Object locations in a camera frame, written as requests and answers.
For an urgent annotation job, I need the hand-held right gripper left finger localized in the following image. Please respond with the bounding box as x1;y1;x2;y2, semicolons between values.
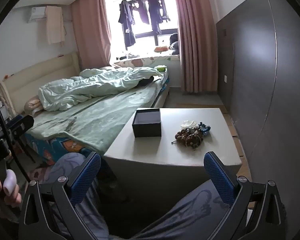
19;151;101;240

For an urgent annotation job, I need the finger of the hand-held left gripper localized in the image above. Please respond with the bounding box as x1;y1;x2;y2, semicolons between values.
7;114;35;140

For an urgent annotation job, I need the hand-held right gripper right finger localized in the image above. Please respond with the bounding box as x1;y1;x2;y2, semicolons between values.
204;151;290;240

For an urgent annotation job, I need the red cord charm bracelet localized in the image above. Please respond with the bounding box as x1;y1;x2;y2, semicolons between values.
172;134;203;151

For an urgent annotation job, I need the blue bead bracelet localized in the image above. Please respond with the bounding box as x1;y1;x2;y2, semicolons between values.
197;122;212;136

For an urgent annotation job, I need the brown bead bracelet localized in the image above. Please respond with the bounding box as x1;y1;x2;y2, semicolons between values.
175;127;199;141

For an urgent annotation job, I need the white fabric jewelry piece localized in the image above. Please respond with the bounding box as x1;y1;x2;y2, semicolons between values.
181;120;197;130

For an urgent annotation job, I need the black box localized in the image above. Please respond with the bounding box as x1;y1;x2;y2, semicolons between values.
132;108;162;138

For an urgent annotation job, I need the person's left leg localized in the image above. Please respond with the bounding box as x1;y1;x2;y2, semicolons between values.
50;152;117;240

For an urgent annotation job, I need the striped pillow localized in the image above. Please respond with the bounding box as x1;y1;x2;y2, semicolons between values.
24;95;45;117

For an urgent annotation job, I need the white rounded plastic piece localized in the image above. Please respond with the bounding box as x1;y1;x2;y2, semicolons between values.
2;169;18;197

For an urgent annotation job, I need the beige chair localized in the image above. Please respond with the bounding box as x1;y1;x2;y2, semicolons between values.
0;76;15;120

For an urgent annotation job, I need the colourful patterned bed sheet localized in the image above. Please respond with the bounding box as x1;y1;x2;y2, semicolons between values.
24;132;87;167

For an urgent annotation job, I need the cream bed headboard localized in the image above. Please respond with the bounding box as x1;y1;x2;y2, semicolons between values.
0;52;80;115

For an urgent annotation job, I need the green bed blanket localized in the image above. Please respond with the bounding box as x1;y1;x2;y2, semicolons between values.
25;76;169;155

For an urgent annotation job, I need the white low table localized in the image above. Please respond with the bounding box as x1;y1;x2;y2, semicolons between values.
103;108;242;180

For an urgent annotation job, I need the light green duvet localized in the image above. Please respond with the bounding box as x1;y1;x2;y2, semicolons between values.
38;66;167;112

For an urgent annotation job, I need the cream hanging towel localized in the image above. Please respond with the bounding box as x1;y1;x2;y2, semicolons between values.
45;5;65;46

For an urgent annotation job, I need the white air conditioner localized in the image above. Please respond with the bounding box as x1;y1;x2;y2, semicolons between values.
27;6;46;23

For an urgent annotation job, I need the black cloth item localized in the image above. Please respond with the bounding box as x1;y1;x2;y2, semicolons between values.
138;76;155;87

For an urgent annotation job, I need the pink window curtain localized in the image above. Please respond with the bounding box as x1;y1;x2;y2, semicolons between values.
170;0;219;94
70;0;112;72

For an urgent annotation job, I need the patterned window seat cushion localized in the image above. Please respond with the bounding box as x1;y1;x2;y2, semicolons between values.
110;54;180;68

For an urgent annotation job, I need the dark plush toy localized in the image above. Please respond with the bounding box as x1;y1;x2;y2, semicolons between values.
169;33;179;54

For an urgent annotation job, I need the window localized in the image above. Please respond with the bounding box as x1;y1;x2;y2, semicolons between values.
104;0;179;61

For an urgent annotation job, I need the dark hanging garment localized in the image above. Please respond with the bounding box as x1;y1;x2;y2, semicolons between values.
136;0;150;26
147;0;163;36
160;0;171;23
118;0;136;51

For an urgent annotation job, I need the black cable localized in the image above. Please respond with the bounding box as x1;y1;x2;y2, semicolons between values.
0;99;32;182

